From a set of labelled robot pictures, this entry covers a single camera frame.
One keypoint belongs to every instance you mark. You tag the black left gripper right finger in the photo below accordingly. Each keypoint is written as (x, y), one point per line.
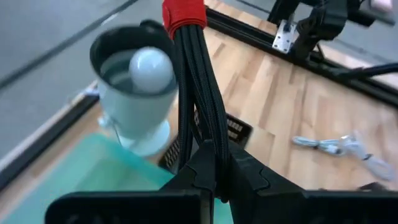
(295, 208)

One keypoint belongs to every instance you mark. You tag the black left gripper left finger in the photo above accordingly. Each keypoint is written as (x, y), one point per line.
(124, 208)

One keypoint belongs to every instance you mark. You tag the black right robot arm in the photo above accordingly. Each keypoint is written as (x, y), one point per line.
(323, 18)

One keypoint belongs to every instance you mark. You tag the teal translucent plastic bin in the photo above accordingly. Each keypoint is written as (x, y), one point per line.
(93, 174)

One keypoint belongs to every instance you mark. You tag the light blue cup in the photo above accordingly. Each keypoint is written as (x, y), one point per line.
(133, 115)

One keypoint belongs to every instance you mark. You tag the black slotted plastic basket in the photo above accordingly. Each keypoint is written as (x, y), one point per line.
(239, 130)

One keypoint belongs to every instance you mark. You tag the black table edge rail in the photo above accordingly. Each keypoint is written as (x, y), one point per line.
(46, 137)
(311, 59)

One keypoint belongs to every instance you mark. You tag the silver metal corner bracket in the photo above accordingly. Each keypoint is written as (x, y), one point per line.
(283, 37)

